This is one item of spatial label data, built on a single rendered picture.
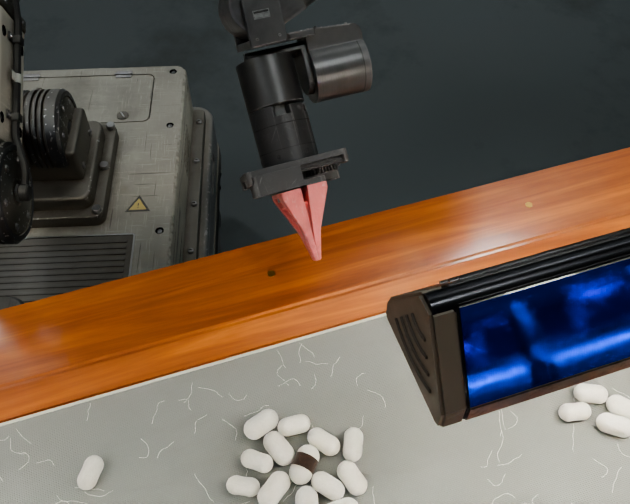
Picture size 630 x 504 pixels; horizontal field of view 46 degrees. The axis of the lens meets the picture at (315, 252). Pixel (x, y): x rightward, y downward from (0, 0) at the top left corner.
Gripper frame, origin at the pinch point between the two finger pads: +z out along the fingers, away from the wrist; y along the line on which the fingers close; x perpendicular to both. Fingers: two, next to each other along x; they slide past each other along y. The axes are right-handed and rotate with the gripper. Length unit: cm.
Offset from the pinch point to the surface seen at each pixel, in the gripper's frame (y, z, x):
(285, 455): -8.5, 17.2, -4.9
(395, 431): 2.5, 18.8, -3.4
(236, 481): -13.5, 17.9, -5.4
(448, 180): 58, -2, 111
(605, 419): 21.7, 22.5, -8.2
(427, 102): 65, -24, 129
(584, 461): 18.5, 25.6, -8.4
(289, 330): -4.0, 7.6, 4.6
